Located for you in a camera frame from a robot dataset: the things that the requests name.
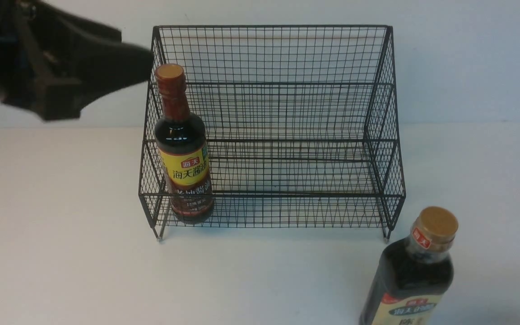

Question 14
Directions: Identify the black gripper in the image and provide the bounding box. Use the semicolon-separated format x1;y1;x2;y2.
0;0;153;121

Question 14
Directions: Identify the soy sauce bottle red cap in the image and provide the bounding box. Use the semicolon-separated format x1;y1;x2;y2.
153;64;214;225

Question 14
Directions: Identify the vinegar bottle gold cap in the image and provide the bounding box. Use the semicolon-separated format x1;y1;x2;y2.
359;206;459;325

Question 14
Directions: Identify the black wire mesh rack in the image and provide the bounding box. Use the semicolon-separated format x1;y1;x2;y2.
151;24;406;242

